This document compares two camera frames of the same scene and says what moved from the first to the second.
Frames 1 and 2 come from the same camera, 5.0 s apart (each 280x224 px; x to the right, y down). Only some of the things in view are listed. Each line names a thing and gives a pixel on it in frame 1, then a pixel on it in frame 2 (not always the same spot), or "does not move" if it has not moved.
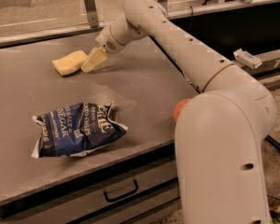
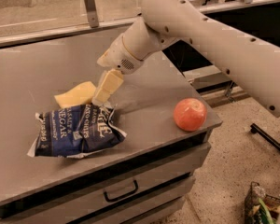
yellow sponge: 69,63 to 80,95
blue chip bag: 77,130 does not move
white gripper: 105,41 to 119,56
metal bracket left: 91,6 does not move
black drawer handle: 108,200 does not move
